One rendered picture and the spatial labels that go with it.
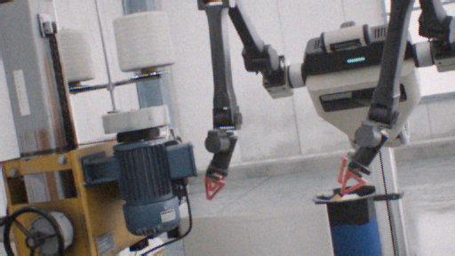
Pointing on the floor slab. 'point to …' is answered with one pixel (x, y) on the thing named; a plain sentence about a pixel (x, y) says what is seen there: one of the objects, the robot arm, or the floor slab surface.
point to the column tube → (35, 95)
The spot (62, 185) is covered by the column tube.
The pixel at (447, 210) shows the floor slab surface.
